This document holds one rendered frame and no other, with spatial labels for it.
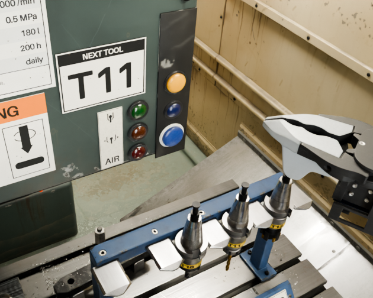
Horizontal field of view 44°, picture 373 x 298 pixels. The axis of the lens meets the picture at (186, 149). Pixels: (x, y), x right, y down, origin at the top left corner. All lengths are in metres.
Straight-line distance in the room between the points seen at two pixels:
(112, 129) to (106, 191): 1.35
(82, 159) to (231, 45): 1.20
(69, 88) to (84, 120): 0.05
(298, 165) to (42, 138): 0.28
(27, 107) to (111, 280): 0.45
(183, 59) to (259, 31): 1.03
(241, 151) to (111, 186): 0.56
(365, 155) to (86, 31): 0.30
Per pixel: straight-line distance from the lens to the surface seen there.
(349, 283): 1.46
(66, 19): 0.46
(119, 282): 0.85
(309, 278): 1.31
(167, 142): 0.59
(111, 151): 0.56
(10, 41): 0.45
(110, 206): 1.83
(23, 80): 0.47
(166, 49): 0.52
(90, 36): 0.47
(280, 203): 0.98
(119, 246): 0.88
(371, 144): 0.50
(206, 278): 1.25
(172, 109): 0.56
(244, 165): 1.68
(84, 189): 1.91
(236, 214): 0.91
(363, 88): 1.29
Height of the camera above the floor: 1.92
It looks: 40 degrees down
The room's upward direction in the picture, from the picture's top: 5 degrees clockwise
